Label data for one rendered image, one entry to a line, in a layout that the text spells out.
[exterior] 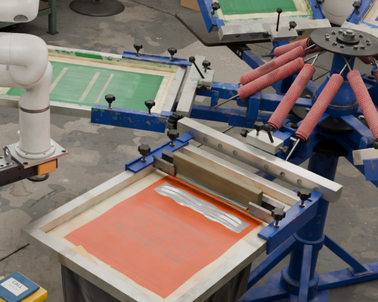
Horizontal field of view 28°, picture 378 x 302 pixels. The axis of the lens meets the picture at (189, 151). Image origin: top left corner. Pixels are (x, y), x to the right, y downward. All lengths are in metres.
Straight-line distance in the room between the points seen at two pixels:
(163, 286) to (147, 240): 0.22
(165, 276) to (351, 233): 2.15
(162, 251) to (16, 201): 2.02
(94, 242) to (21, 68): 0.60
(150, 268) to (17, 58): 0.73
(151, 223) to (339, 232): 1.96
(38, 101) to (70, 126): 2.64
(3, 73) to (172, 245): 0.73
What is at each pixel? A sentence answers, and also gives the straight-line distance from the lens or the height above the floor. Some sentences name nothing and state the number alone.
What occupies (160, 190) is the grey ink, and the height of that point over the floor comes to 0.96.
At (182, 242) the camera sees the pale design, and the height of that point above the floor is 0.96.
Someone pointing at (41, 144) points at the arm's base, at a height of 1.18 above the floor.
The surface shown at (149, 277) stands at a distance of 2.22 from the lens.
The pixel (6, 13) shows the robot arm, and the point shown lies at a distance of 2.00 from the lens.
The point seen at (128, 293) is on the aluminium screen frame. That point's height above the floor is 0.99.
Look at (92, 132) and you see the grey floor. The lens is 4.90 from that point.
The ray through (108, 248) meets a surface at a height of 0.96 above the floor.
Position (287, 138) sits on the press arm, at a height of 1.04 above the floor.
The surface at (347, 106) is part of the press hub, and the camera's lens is 3.13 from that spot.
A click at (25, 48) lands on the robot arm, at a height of 1.60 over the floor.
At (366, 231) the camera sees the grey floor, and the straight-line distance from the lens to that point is 4.28.
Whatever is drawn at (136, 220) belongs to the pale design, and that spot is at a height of 0.96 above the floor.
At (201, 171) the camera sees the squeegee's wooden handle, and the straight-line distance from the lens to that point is 2.55.
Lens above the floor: 2.38
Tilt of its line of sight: 30 degrees down
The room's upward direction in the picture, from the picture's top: 5 degrees clockwise
